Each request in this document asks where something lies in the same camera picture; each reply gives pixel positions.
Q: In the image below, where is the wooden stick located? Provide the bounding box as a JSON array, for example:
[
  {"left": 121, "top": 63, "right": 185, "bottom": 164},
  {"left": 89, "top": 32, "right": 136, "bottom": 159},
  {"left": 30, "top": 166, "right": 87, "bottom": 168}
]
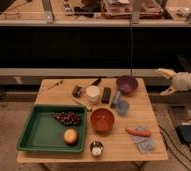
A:
[{"left": 71, "top": 97, "right": 92, "bottom": 112}]

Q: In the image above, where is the orange carrot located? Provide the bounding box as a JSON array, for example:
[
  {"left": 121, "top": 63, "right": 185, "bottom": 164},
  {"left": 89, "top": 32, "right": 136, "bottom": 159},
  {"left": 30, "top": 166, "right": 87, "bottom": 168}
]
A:
[{"left": 125, "top": 128, "right": 152, "bottom": 137}]

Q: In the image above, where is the small metal cup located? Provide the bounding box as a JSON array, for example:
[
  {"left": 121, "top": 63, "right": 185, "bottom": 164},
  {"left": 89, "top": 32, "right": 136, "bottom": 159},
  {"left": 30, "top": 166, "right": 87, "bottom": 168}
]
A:
[{"left": 90, "top": 141, "right": 104, "bottom": 156}]

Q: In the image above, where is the bunch of dark grapes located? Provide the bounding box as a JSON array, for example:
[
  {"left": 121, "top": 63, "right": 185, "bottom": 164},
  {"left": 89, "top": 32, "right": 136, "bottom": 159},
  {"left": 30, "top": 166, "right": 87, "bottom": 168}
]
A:
[{"left": 53, "top": 112, "right": 81, "bottom": 126}]

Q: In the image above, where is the black foot pedal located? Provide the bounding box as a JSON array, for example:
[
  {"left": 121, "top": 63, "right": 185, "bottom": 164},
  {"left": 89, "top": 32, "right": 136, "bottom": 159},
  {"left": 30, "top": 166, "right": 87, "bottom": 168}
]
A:
[{"left": 176, "top": 125, "right": 191, "bottom": 144}]

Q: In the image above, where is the wooden table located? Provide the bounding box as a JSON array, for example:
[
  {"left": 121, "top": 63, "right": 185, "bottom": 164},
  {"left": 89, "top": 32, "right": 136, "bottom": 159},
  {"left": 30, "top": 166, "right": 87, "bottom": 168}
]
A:
[{"left": 17, "top": 78, "right": 168, "bottom": 163}]

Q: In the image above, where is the purple bowl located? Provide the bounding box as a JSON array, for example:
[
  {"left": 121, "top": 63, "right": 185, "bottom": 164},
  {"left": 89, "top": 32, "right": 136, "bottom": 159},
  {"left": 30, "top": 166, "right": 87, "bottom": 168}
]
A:
[{"left": 116, "top": 75, "right": 138, "bottom": 94}]

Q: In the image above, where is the yellow apple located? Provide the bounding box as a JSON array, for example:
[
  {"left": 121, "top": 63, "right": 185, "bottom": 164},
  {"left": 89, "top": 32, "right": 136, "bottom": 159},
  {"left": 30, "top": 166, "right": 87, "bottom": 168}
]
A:
[{"left": 63, "top": 128, "right": 78, "bottom": 145}]

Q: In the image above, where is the green plastic tray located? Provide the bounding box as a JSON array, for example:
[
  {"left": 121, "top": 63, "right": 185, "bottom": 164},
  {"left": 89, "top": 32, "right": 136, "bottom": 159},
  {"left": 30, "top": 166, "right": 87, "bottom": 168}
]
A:
[{"left": 17, "top": 105, "right": 87, "bottom": 153}]

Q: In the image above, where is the blue grey cloth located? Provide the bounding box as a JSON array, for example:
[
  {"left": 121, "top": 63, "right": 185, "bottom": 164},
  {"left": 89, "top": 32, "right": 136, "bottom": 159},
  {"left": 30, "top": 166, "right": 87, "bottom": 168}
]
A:
[{"left": 132, "top": 125, "right": 157, "bottom": 155}]

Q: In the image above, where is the black floor cable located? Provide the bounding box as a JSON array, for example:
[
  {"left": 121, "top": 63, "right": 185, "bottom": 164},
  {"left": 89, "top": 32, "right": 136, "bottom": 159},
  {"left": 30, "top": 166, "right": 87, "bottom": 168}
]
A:
[{"left": 158, "top": 109, "right": 191, "bottom": 171}]

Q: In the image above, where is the black rectangular block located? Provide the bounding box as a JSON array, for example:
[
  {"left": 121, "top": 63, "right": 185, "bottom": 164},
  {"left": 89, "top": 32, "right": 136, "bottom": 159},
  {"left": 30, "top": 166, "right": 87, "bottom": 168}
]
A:
[{"left": 101, "top": 87, "right": 111, "bottom": 104}]

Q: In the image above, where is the white cylindrical container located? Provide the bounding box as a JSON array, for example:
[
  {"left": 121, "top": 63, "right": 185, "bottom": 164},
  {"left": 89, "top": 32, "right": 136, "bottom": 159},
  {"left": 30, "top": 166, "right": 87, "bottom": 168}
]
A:
[{"left": 86, "top": 86, "right": 100, "bottom": 103}]

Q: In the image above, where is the orange bowl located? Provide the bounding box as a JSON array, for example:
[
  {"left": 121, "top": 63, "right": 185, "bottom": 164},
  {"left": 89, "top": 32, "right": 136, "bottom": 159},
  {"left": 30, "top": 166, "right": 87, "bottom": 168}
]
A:
[{"left": 90, "top": 108, "right": 115, "bottom": 133}]

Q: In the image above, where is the brass spoon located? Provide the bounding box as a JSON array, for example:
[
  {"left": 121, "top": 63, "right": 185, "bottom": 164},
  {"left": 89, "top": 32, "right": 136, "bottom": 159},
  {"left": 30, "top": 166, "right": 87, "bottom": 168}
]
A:
[{"left": 45, "top": 80, "right": 64, "bottom": 91}]

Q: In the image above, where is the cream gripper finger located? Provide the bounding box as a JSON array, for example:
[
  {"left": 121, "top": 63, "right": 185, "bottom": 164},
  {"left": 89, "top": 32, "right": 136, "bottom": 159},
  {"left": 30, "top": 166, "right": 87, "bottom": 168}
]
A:
[
  {"left": 160, "top": 86, "right": 177, "bottom": 96},
  {"left": 156, "top": 68, "right": 176, "bottom": 79}
]

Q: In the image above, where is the black handled knife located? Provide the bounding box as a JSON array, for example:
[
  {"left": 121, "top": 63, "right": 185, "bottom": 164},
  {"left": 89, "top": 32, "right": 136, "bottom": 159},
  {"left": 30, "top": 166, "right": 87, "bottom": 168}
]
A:
[{"left": 91, "top": 78, "right": 101, "bottom": 86}]

